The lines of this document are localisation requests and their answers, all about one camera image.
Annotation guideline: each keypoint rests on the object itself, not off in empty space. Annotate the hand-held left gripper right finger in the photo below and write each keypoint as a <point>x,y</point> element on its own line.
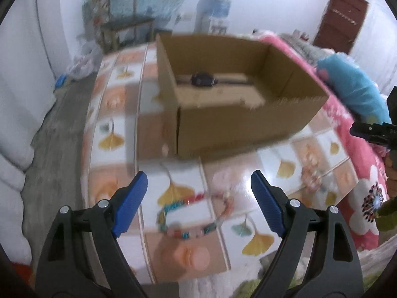
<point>269,205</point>

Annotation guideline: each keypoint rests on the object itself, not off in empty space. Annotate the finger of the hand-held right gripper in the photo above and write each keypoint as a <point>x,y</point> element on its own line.
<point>369,132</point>

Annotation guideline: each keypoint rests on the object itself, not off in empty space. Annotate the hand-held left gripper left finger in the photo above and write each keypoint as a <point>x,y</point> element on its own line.
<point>130,205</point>

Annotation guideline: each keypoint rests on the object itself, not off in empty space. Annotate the brown cardboard box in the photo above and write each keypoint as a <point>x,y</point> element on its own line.
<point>232,124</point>

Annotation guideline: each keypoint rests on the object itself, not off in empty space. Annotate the person's right hand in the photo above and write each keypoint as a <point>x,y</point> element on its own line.
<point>391,173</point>

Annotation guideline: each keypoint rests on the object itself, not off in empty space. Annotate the teal pillow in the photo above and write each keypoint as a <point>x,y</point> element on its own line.
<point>350,83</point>

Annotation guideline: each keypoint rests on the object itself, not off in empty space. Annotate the green fluffy cloth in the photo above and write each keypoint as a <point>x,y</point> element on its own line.
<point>257,288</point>

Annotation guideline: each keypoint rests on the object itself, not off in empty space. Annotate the grey fluffy blanket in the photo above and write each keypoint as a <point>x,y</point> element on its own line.
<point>307,45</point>

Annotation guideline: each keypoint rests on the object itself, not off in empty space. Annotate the dark red door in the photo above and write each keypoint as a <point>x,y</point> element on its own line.
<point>341,18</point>

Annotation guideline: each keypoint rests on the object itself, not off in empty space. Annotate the small blue object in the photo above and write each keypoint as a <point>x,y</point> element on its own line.
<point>61,80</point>

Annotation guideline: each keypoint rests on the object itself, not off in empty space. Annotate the clear plastic bag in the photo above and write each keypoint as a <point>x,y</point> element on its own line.
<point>83,65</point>

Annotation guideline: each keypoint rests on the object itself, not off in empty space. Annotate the wooden chair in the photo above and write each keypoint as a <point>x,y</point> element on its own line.
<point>127,24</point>

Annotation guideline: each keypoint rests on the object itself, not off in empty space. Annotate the white water dispenser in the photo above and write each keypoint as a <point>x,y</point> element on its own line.
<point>204,21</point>

